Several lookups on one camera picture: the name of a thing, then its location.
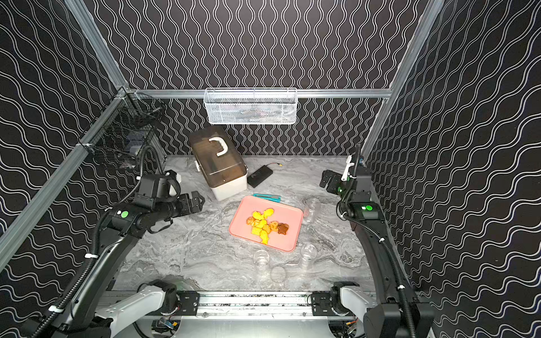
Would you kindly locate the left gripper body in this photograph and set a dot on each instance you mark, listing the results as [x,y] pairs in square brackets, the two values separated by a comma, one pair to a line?
[193,202]

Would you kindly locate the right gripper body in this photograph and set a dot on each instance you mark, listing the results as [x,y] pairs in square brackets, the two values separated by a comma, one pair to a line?
[337,186]

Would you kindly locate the brown star cookie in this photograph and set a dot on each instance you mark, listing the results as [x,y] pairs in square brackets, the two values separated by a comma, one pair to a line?
[282,228]

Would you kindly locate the clear jar yellow cookies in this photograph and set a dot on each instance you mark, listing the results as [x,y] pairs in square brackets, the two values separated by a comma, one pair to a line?
[308,256]

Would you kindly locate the pretzel shaped cookie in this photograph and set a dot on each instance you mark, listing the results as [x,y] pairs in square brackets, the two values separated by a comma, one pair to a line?
[274,226]

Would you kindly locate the square waffle cookie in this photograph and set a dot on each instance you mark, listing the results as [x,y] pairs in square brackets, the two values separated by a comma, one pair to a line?
[256,230]

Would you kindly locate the yellow fish cookie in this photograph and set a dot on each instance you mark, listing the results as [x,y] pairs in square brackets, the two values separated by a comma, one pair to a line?
[264,238]

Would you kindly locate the clear jar dark cookies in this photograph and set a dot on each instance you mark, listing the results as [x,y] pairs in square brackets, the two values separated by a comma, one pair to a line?
[261,261]

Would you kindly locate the clear jar lid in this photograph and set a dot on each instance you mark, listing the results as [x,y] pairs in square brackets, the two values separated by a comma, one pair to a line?
[278,274]

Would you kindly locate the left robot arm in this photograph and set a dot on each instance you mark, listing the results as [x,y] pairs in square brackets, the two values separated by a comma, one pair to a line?
[156,197]

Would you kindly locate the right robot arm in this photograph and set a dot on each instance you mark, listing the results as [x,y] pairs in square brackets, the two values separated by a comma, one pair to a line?
[395,310]

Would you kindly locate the pink plastic tray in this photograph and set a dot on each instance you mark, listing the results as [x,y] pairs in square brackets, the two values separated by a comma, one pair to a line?
[282,214]

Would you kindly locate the white box brown lid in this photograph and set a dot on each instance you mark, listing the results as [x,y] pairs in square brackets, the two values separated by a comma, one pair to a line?
[219,161]

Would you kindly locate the teal utility knife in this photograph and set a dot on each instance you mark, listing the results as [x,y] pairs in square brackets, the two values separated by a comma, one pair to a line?
[269,197]

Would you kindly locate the black battery pack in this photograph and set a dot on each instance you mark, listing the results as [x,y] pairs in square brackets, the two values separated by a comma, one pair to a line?
[259,176]

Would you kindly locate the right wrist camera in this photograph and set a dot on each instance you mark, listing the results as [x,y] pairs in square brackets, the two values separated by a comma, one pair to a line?
[349,164]

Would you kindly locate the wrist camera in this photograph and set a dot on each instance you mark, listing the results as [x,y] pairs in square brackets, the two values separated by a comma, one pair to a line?
[174,180]
[349,164]

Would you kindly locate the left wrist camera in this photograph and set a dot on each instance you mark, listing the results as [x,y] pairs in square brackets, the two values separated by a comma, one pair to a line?
[174,180]

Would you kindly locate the black wire wall basket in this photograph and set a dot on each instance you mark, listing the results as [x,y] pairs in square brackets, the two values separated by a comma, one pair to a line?
[132,126]

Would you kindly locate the white mesh wall basket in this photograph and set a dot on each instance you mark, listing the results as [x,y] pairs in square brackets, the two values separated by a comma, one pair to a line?
[251,106]

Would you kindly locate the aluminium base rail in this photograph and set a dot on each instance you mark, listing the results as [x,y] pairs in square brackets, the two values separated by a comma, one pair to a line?
[258,305]

